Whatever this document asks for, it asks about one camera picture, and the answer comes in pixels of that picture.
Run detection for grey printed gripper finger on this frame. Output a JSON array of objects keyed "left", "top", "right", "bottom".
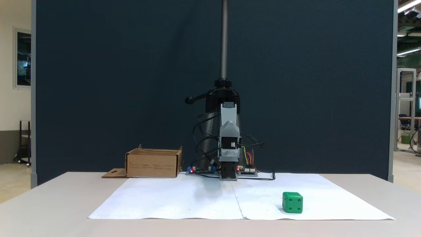
[{"left": 221, "top": 102, "right": 237, "bottom": 133}]

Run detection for green dice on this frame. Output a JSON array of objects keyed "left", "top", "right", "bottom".
[{"left": 282, "top": 192, "right": 303, "bottom": 214}]

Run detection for blue circuit board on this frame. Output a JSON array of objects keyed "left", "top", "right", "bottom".
[{"left": 186, "top": 166, "right": 218, "bottom": 175}]

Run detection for brown cardboard box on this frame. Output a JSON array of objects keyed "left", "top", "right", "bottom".
[{"left": 102, "top": 144, "right": 183, "bottom": 178}]

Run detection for white paper sheet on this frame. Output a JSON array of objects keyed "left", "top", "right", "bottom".
[
  {"left": 231, "top": 173, "right": 395, "bottom": 221},
  {"left": 88, "top": 173, "right": 244, "bottom": 220}
]

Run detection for dark blue partition panel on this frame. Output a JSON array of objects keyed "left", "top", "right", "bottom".
[{"left": 31, "top": 0, "right": 399, "bottom": 190}]

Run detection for ceiling strip light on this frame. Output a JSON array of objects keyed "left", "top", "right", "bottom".
[{"left": 397, "top": 0, "right": 421, "bottom": 14}]

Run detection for black wheeled cart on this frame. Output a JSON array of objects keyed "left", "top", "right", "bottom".
[{"left": 13, "top": 120, "right": 32, "bottom": 167}]

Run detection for black motor cable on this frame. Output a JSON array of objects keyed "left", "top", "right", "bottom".
[
  {"left": 192, "top": 125, "right": 220, "bottom": 170},
  {"left": 196, "top": 112, "right": 221, "bottom": 139},
  {"left": 240, "top": 133, "right": 265, "bottom": 148}
]

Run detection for circuit board with jumper wires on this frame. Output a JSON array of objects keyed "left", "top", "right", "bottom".
[{"left": 237, "top": 166, "right": 259, "bottom": 177}]

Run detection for black camera stand with pole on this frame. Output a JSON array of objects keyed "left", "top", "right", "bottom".
[{"left": 185, "top": 0, "right": 244, "bottom": 171}]

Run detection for black power cable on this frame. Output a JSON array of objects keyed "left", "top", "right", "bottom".
[{"left": 194, "top": 171, "right": 276, "bottom": 181}]

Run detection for aluminium frame rack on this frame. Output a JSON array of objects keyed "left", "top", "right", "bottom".
[{"left": 395, "top": 67, "right": 419, "bottom": 152}]

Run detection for framed wall window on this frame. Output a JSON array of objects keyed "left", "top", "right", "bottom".
[{"left": 13, "top": 28, "right": 32, "bottom": 90}]

